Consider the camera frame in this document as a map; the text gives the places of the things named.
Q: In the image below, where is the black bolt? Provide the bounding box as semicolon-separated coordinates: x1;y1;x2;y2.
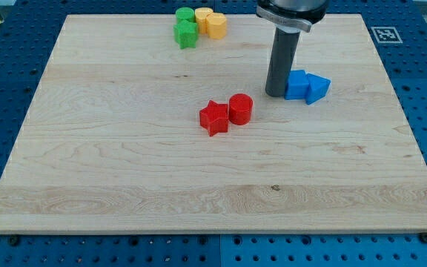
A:
418;233;427;244
7;235;20;247

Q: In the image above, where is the green star block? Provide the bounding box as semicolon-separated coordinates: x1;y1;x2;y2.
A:
173;20;198;49

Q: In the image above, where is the yellow cylinder block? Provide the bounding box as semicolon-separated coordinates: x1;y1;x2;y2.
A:
194;7;214;34

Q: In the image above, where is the black bolt left front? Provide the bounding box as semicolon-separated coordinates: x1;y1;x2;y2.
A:
7;235;20;247

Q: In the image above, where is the red star block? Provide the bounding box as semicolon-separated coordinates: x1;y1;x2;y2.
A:
199;100;229;136

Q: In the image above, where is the red cylinder block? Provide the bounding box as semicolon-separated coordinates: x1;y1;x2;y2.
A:
228;93;254;125

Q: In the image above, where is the blue triangular prism block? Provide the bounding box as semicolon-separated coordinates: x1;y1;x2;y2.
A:
305;73;331;105

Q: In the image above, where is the green cylinder block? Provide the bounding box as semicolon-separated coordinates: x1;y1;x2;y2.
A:
175;7;196;24

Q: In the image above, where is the robot arm end black silver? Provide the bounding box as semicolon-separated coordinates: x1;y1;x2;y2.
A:
256;0;330;33

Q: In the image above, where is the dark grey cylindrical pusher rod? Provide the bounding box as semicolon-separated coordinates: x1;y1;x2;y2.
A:
265;27;300;97

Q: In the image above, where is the white fiducial marker tag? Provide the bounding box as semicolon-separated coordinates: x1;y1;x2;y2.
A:
371;26;403;44

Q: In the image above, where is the yellow hexagon block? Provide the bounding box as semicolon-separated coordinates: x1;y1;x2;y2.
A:
206;13;228;39

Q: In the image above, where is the light wooden board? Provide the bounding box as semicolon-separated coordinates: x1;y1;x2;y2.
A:
0;14;427;235

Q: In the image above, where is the black bolt right front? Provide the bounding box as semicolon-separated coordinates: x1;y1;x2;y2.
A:
418;233;427;244

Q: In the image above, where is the blue cube block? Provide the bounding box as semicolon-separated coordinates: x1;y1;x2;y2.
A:
284;70;309;100

